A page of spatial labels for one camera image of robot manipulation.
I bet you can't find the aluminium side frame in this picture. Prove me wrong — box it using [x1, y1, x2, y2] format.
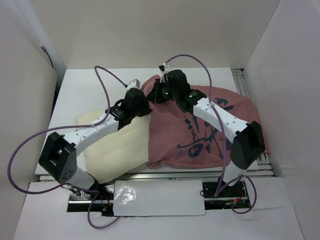
[231, 68, 276, 177]

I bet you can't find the white cover plate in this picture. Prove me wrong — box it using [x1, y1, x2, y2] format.
[113, 180, 206, 217]

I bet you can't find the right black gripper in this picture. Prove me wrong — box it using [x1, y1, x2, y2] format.
[146, 79, 179, 104]

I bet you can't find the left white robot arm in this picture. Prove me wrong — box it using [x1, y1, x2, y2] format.
[38, 88, 151, 200]

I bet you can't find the red printed pillowcase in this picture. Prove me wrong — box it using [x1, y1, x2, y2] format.
[147, 85, 261, 169]

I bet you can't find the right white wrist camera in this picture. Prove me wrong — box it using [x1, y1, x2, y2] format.
[158, 63, 174, 83]

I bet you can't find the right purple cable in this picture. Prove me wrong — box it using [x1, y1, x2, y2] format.
[162, 54, 257, 214]

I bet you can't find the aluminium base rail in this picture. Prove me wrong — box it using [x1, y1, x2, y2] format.
[38, 170, 252, 217]

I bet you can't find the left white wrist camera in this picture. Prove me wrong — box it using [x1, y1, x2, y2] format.
[126, 79, 141, 91]

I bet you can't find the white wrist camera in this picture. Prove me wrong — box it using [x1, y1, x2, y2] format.
[126, 79, 141, 91]
[158, 63, 174, 83]

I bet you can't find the black wall cable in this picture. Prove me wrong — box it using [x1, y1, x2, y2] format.
[39, 43, 55, 68]

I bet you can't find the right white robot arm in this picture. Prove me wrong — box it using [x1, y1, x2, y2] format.
[147, 70, 266, 196]

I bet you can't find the cream yellow pillow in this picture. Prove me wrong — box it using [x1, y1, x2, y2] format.
[77, 115, 151, 183]

